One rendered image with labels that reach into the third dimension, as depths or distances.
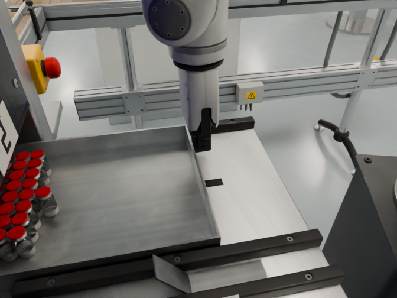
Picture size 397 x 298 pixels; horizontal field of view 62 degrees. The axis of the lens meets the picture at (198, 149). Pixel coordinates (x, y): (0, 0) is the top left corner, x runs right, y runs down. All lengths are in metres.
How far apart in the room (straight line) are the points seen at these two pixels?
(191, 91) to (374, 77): 1.51
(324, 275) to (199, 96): 0.28
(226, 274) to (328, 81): 1.42
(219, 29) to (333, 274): 0.34
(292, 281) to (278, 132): 1.80
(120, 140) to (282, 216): 0.32
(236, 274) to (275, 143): 1.68
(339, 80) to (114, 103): 1.09
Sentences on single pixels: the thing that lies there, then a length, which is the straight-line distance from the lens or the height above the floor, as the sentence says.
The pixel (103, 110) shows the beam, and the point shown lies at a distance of 1.53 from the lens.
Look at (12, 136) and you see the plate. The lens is 0.52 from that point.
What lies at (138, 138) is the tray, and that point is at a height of 0.90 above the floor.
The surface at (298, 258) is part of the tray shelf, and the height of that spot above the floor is 0.88.
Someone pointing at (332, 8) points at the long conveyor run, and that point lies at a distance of 1.57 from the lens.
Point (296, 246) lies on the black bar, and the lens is 0.49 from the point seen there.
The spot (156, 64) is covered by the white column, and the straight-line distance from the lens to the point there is 2.09.
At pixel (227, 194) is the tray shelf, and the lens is 0.54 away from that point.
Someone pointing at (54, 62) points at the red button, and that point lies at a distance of 0.69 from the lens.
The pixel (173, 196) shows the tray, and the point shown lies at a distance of 0.54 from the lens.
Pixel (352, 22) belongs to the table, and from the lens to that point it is 4.16.
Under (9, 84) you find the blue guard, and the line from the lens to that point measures 0.55.
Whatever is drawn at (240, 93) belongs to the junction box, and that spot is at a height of 0.52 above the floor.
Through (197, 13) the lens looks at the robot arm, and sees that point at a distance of 0.36.
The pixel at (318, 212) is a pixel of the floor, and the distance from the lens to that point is 1.76.
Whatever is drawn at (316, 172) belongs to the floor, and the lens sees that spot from 1.96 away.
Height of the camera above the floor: 1.28
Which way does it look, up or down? 40 degrees down
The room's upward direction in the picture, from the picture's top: straight up
